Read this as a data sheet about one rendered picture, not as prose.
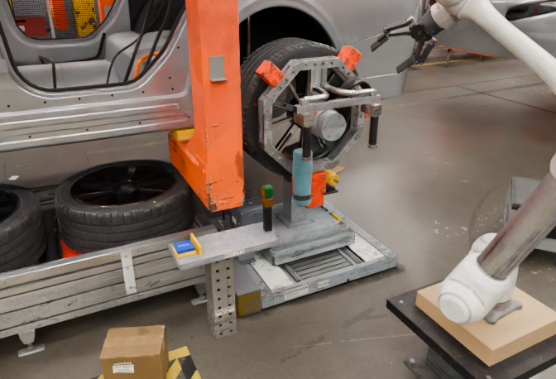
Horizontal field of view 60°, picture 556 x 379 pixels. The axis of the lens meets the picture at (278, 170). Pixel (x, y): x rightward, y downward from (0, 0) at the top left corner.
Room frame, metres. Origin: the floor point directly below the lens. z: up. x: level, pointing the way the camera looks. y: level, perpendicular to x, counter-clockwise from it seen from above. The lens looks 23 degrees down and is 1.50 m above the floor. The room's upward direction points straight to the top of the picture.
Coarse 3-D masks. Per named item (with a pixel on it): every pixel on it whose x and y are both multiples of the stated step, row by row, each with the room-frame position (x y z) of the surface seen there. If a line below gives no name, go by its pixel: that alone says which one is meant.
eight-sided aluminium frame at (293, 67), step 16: (288, 64) 2.14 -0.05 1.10; (304, 64) 2.12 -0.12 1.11; (320, 64) 2.15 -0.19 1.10; (336, 64) 2.19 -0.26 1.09; (288, 80) 2.08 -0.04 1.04; (272, 96) 2.10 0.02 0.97; (352, 96) 2.30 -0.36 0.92; (352, 112) 2.29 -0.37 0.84; (352, 128) 2.28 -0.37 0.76; (352, 144) 2.24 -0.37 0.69; (288, 160) 2.08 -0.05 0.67; (320, 160) 2.21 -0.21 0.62; (336, 160) 2.20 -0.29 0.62
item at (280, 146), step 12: (336, 72) 2.29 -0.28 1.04; (288, 84) 2.20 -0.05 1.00; (336, 84) 2.40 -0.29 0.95; (300, 96) 2.26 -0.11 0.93; (348, 96) 2.33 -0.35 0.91; (288, 108) 2.20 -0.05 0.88; (336, 108) 2.43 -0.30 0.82; (348, 108) 2.33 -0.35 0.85; (288, 120) 2.20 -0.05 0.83; (348, 120) 2.33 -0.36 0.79; (288, 132) 2.20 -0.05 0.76; (300, 132) 2.25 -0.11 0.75; (276, 144) 2.19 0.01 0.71; (300, 144) 2.24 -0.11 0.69; (312, 144) 2.39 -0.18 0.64; (336, 144) 2.30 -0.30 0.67; (288, 156) 2.23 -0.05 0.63; (312, 156) 2.26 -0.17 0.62
